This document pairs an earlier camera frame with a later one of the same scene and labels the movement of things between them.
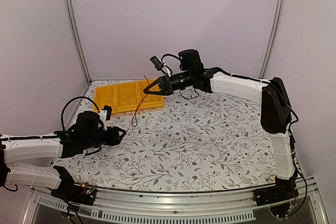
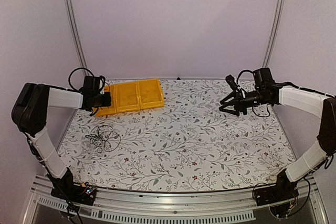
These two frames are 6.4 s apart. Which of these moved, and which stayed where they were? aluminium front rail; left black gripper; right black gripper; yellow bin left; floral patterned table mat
Moved: right black gripper; left black gripper
Stayed: floral patterned table mat; yellow bin left; aluminium front rail
